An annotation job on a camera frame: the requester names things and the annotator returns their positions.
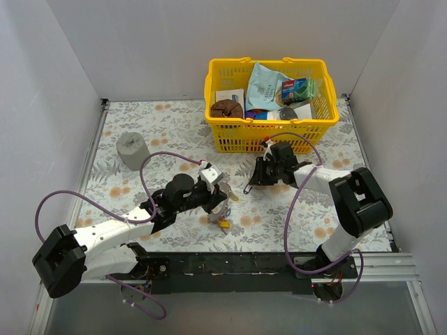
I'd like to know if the yellow plastic shopping basket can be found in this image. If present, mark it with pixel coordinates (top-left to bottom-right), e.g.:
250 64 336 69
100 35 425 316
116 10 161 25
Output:
204 57 339 154

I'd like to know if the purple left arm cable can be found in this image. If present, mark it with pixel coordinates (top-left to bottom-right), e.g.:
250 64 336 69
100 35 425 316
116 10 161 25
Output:
34 151 207 320

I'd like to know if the light blue chips bag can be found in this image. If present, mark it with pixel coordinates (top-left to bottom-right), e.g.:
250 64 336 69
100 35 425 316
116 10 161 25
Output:
245 62 291 111

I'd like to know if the floral patterned table mat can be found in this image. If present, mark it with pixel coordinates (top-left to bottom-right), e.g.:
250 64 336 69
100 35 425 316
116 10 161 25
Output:
69 99 392 253

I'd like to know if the yellow key tag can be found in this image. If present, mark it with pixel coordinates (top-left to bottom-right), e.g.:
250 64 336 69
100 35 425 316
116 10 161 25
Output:
219 221 231 229

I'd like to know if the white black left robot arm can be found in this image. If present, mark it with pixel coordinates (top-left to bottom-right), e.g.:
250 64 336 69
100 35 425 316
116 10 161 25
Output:
32 167 228 299

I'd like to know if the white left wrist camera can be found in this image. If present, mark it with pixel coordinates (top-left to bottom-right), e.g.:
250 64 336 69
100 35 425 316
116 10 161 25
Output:
199 161 224 185

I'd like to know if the white paper item in basket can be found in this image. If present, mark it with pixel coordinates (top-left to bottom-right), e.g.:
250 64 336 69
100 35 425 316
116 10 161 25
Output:
279 104 314 121

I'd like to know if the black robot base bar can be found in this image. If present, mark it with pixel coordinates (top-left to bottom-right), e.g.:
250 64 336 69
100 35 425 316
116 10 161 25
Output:
112 252 358 295

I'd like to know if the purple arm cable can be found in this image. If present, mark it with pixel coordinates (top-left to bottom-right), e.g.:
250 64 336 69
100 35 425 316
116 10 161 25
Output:
263 131 365 304
34 151 207 320

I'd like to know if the green sponge pack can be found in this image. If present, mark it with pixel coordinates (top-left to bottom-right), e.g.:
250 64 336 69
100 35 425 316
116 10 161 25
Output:
281 77 317 104

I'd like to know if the white box in basket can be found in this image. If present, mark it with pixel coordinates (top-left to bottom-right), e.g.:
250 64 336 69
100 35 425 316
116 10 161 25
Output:
215 88 244 105

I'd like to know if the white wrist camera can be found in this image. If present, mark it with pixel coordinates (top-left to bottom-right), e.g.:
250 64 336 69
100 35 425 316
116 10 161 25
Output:
199 161 224 185
261 137 276 163

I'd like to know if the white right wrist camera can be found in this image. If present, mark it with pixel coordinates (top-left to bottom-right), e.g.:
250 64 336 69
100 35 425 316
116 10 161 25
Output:
261 137 276 163

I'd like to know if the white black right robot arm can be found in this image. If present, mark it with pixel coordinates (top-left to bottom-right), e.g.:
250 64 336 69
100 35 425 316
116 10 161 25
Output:
247 138 393 278

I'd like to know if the grey cylinder block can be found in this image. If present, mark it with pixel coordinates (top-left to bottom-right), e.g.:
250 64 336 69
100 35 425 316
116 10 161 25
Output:
116 132 149 171

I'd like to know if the brown round pouch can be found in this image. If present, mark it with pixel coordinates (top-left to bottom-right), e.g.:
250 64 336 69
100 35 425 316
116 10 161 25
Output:
210 99 244 119

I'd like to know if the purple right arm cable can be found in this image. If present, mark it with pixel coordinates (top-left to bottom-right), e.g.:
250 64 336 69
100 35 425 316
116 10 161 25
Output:
263 131 365 304

